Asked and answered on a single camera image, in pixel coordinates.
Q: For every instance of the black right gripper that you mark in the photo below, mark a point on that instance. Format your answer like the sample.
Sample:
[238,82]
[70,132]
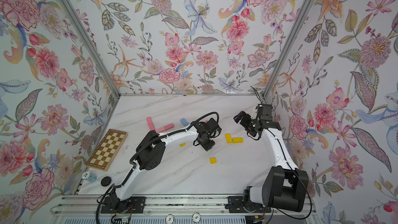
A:
[248,117]

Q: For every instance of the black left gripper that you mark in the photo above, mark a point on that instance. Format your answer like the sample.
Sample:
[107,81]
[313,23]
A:
[210,146]

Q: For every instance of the yellow angled block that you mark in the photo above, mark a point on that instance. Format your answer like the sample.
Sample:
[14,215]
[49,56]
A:
[228,138]

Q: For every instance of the light blue long block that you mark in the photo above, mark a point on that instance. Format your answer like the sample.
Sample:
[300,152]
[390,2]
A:
[184,122]

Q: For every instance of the small yellow cube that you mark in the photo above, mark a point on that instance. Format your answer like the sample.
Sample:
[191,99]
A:
[213,160]

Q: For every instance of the pink rectangular block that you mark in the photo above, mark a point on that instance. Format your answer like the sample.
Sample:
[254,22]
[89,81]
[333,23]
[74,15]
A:
[165,128]

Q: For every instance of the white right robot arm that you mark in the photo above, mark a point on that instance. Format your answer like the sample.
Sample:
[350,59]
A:
[285,186]

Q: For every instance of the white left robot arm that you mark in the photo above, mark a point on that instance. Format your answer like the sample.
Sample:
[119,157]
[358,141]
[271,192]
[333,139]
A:
[151,150]

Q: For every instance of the wooden chessboard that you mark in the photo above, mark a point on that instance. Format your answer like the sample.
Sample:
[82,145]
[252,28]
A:
[107,150]

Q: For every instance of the black round puck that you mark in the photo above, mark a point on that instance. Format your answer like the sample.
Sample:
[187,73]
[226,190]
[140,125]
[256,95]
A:
[106,181]

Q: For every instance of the aluminium frame post left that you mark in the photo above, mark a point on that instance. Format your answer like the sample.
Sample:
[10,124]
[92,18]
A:
[87,42]

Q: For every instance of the aluminium frame post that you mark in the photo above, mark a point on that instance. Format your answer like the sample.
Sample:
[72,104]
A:
[291,39]
[87,42]

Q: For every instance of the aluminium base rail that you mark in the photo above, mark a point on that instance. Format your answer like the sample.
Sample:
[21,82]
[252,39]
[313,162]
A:
[158,205]

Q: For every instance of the aluminium frame post right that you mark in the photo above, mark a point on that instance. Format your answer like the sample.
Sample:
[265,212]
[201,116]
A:
[291,39]

